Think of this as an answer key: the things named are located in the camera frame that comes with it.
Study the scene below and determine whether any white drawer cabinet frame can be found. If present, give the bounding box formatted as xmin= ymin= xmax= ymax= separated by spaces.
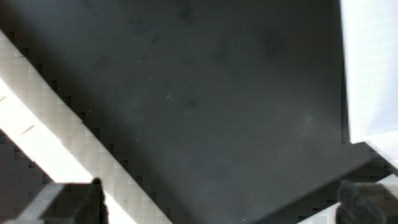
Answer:
xmin=0 ymin=32 xmax=173 ymax=224

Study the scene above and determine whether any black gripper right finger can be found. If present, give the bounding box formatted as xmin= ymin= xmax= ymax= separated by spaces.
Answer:
xmin=336 ymin=181 xmax=398 ymax=224

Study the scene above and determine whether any white right fence rail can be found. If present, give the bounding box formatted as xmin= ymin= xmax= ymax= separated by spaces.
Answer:
xmin=340 ymin=0 xmax=398 ymax=167

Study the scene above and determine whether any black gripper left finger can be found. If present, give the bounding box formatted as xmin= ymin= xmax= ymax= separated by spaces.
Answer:
xmin=13 ymin=179 xmax=109 ymax=224

